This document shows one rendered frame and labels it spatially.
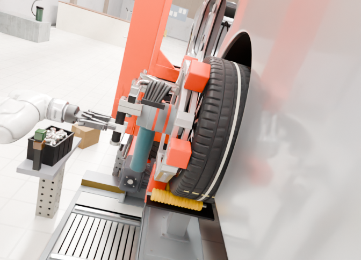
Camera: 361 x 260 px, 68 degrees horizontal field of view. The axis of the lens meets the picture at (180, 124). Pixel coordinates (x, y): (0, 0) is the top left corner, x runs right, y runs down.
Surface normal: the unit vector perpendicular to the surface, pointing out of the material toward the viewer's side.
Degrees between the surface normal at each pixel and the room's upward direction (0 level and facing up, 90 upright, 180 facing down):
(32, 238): 0
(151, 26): 90
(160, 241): 0
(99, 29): 90
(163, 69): 90
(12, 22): 90
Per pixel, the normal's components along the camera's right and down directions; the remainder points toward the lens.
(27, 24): 0.00, 0.37
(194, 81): -0.14, 0.81
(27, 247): 0.28, -0.90
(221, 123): 0.14, -0.05
